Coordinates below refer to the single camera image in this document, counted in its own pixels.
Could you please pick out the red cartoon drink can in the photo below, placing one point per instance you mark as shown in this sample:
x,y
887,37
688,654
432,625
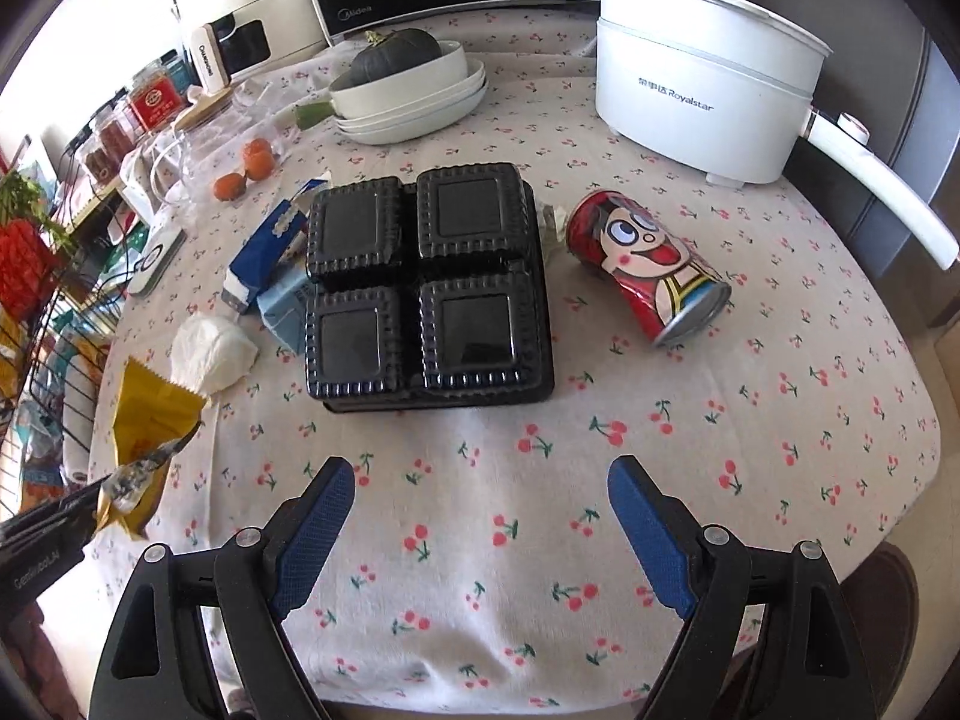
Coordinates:
x,y
637,262

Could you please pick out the white baking dish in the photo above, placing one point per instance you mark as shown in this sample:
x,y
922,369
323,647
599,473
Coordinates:
x,y
405,94

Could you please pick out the stack of white bowls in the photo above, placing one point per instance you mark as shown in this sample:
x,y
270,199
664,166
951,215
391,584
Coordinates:
x,y
442,116

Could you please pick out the cherry print tablecloth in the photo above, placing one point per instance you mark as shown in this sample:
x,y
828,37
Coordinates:
x,y
487,480

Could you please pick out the red tin box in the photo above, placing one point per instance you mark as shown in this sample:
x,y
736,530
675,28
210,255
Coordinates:
x,y
154,101

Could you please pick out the grey refrigerator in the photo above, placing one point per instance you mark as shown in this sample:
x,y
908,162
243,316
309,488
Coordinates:
x,y
900,127

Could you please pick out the dark blue carton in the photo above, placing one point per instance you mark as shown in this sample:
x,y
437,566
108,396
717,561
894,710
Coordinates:
x,y
259,255

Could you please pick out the white electric cooking pot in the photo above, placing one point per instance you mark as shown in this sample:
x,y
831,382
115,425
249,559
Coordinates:
x,y
675,112

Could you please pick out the red and green ornament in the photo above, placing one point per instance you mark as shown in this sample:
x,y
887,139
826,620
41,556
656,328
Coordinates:
x,y
22,262

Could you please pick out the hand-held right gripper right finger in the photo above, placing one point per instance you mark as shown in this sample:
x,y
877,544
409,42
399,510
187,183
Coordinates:
x,y
649,532

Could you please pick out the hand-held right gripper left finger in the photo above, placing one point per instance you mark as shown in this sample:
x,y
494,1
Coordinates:
x,y
319,532

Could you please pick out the light blue carton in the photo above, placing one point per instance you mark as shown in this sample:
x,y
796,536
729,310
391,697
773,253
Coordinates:
x,y
281,315

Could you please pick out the black four-compartment plastic tray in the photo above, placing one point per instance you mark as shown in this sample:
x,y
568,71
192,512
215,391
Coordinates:
x,y
465,330

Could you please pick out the white tissue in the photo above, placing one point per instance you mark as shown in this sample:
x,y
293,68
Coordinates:
x,y
214,352

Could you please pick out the dark green pumpkin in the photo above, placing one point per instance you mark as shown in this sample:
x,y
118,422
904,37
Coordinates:
x,y
397,56

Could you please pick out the small orange fruit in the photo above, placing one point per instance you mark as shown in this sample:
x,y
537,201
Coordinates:
x,y
259,157
229,186

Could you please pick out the green vegetable piece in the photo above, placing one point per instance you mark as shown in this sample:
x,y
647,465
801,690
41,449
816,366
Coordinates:
x,y
311,114

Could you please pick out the glass jar with wooden lid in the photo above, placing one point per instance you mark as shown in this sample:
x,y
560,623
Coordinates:
x,y
199,135

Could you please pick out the yellow snack wrapper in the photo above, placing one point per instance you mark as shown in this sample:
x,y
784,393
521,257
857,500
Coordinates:
x,y
146,412

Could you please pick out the glass spice jar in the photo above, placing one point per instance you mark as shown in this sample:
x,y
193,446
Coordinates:
x,y
112,136

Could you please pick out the brown round bin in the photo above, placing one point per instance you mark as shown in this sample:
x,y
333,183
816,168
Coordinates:
x,y
892,600

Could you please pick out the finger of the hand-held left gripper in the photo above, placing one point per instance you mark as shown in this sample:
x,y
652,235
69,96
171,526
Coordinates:
x,y
79,504

